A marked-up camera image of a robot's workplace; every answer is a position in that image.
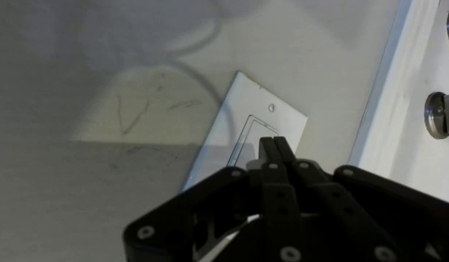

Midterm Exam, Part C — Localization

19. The white panelled door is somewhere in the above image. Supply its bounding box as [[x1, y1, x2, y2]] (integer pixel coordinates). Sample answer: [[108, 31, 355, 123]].
[[379, 0, 449, 206]]

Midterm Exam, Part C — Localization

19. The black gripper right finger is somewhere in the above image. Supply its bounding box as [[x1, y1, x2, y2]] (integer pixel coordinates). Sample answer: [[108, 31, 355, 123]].
[[271, 136, 449, 262]]

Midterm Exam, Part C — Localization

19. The white rocker light switch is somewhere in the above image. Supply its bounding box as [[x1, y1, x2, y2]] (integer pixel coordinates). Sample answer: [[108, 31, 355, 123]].
[[179, 70, 309, 192]]

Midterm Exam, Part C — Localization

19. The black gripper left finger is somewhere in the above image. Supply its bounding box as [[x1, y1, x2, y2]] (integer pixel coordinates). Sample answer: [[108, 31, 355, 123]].
[[122, 136, 303, 262]]

